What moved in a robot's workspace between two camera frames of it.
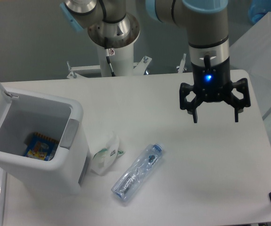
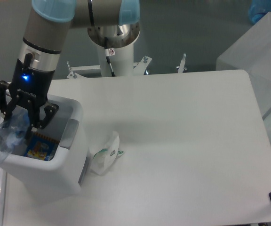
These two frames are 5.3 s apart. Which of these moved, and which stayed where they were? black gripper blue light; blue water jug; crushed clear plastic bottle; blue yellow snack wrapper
Moved: crushed clear plastic bottle; black gripper blue light
Stayed: blue yellow snack wrapper; blue water jug
